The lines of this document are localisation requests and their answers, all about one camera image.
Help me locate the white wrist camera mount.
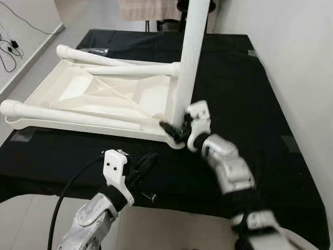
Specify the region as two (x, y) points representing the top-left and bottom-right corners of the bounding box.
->
(186, 102), (212, 153)
(103, 149), (135, 205)

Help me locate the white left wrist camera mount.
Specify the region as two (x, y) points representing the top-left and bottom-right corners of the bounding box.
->
(103, 149), (135, 205)

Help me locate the white plastic table top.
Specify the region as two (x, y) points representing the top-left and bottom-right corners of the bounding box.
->
(5, 58), (188, 151)

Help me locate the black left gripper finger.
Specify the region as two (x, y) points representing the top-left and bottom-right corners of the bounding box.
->
(139, 152), (161, 178)
(133, 152), (155, 175)

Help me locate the beige striped cloth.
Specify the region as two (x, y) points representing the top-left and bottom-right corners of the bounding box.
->
(119, 0), (180, 21)

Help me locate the black charger with cable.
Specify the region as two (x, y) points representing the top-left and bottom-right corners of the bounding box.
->
(0, 34), (24, 73)

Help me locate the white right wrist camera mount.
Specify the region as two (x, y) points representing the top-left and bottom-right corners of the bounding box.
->
(186, 102), (212, 153)

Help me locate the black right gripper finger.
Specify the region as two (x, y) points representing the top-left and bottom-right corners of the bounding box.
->
(159, 121), (180, 139)

